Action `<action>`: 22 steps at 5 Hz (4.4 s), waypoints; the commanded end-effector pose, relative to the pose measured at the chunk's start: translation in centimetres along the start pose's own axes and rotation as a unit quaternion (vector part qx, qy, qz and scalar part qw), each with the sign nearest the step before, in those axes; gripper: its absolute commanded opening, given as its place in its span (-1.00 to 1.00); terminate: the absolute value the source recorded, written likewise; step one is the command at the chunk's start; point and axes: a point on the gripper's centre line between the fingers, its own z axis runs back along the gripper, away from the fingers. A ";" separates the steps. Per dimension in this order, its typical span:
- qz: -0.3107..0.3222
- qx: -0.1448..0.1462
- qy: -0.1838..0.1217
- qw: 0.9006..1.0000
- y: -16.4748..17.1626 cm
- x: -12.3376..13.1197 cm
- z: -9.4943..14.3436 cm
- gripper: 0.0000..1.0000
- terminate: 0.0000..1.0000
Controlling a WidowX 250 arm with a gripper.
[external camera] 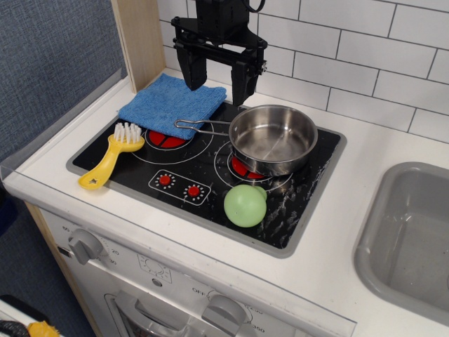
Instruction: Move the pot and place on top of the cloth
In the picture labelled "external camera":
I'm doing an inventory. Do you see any yellow object at corner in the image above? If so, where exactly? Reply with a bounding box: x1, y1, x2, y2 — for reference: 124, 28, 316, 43
27, 321, 60, 337

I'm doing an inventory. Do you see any green plastic pear toy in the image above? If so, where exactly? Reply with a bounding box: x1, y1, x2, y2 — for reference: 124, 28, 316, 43
224, 185, 267, 228

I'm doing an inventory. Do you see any grey left oven knob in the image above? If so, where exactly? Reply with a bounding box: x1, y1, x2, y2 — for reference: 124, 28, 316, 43
68, 229, 103, 265

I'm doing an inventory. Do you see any grey right oven knob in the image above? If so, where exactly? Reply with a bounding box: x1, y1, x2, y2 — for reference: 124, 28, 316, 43
201, 295, 247, 336

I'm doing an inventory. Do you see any black toy stove top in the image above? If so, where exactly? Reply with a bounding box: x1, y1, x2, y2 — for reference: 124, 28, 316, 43
66, 100, 348, 260

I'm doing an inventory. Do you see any grey toy sink basin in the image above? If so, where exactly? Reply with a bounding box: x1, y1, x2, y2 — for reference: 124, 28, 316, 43
354, 162, 448, 325

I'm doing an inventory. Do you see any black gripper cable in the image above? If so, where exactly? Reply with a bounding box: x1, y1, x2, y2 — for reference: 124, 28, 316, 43
241, 0, 267, 13

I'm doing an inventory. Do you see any yellow dish brush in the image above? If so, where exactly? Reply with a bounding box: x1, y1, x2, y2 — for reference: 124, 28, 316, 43
78, 122, 145, 190

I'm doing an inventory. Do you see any blue folded cloth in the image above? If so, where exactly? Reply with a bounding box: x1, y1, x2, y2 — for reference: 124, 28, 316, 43
119, 74, 227, 140

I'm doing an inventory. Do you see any grey oven knob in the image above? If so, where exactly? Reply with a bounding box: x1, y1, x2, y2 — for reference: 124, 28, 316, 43
68, 229, 103, 265
201, 295, 247, 336

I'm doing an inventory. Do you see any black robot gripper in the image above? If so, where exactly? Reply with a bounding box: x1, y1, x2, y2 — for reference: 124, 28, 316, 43
171, 1, 267, 106

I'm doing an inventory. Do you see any toy oven door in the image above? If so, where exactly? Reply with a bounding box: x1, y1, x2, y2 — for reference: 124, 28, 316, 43
105, 291, 207, 336

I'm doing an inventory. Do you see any wooden side post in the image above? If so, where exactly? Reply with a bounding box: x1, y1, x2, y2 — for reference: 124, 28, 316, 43
111, 0, 166, 93

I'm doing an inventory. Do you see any stainless steel pot with handle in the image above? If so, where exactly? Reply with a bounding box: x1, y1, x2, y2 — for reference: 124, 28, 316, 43
174, 105, 319, 176

